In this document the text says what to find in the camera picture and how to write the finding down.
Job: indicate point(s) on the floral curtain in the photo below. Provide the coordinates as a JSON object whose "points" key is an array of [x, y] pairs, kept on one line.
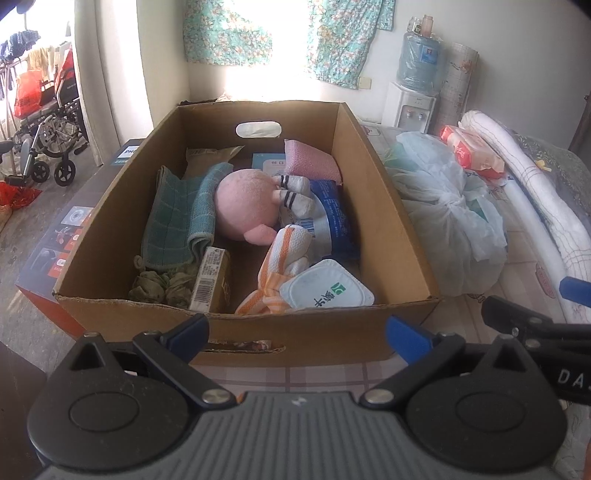
{"points": [[226, 32], [351, 41]]}

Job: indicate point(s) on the wheelchair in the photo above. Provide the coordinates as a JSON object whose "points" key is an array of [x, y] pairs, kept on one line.
{"points": [[51, 138]]}

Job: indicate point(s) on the blue water jug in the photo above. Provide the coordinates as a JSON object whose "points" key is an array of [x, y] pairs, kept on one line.
{"points": [[420, 64]]}

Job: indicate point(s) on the orange striped white towel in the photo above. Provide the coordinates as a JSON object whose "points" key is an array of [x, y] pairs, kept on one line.
{"points": [[286, 249]]}

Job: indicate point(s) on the white quilted blanket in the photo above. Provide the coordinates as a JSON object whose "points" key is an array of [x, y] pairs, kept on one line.
{"points": [[545, 207]]}

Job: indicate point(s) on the white plastic bag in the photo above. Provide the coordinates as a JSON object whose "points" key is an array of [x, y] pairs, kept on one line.
{"points": [[443, 217]]}

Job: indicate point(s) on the red plastic bag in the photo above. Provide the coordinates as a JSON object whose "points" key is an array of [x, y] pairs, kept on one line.
{"points": [[30, 94]]}

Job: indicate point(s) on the white water dispenser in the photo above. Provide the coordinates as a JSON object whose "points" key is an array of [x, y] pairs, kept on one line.
{"points": [[408, 110]]}

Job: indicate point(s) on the white black-striped socks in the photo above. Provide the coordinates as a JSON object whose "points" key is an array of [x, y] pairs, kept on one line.
{"points": [[295, 194]]}

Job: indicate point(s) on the red wet wipe pack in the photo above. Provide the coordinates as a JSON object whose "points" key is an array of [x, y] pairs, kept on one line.
{"points": [[471, 152]]}

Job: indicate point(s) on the pink plush toy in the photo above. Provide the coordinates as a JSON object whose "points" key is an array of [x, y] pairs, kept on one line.
{"points": [[244, 203]]}

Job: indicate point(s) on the glass jar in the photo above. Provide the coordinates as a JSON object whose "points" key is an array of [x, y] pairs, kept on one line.
{"points": [[427, 25], [414, 25]]}

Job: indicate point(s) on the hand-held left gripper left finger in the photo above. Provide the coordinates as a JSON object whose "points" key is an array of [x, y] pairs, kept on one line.
{"points": [[189, 331]]}

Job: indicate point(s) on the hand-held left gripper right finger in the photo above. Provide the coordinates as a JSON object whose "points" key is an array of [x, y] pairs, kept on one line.
{"points": [[408, 337]]}

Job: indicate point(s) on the red crumpled bag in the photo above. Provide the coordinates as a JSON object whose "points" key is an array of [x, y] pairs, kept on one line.
{"points": [[18, 196]]}

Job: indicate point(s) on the patterned mat roll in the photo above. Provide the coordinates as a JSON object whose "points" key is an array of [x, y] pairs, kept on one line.
{"points": [[457, 87]]}

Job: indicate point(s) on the teal checked towel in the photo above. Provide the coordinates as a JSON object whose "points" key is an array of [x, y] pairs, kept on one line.
{"points": [[175, 217]]}

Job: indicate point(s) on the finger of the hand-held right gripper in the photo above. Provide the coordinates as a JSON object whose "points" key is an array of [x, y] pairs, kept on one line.
{"points": [[575, 290], [517, 316]]}

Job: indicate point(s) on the pink bubble wrap roll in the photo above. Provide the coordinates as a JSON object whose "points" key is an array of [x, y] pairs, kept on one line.
{"points": [[309, 159]]}

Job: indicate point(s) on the blue bandage box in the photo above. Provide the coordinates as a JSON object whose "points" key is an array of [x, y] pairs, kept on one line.
{"points": [[270, 162]]}

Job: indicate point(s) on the brown cardboard box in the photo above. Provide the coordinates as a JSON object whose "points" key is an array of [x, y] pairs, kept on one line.
{"points": [[323, 332]]}

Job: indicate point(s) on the hanging dark clothes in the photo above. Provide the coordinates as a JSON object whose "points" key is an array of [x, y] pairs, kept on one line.
{"points": [[18, 41]]}

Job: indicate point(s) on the wall socket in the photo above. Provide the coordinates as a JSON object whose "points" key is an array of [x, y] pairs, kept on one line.
{"points": [[365, 82]]}

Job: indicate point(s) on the dark printed appliance box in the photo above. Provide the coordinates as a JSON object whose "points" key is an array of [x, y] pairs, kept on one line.
{"points": [[60, 240]]}

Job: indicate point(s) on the beige paper packet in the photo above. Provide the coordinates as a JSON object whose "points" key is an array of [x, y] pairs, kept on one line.
{"points": [[207, 159]]}

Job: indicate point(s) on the gold tissue pack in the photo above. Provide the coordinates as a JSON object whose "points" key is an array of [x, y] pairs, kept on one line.
{"points": [[210, 281]]}

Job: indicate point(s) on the wooden headboard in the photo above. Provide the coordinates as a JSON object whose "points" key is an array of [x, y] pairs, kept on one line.
{"points": [[581, 124]]}

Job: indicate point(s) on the strawberry white packet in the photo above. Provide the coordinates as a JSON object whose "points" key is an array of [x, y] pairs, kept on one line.
{"points": [[328, 286]]}

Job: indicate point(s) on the blue white tissue pack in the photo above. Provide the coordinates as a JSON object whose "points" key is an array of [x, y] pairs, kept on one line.
{"points": [[334, 221]]}

